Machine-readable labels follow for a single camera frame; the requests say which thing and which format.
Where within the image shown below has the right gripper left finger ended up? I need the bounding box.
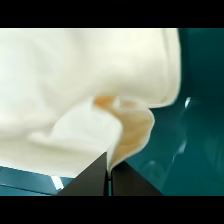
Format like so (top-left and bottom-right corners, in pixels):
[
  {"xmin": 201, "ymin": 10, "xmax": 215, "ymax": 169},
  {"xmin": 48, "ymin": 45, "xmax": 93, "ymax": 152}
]
[{"xmin": 56, "ymin": 151, "xmax": 109, "ymax": 197}]

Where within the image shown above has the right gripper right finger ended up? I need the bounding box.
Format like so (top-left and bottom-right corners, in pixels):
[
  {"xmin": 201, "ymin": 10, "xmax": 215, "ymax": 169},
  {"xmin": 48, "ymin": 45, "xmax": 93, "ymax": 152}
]
[{"xmin": 110, "ymin": 160, "xmax": 164, "ymax": 197}]

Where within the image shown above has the white garment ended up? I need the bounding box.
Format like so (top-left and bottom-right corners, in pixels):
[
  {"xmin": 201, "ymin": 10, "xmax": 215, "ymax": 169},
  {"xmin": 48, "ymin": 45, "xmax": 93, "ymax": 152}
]
[{"xmin": 0, "ymin": 27, "xmax": 183, "ymax": 179}]

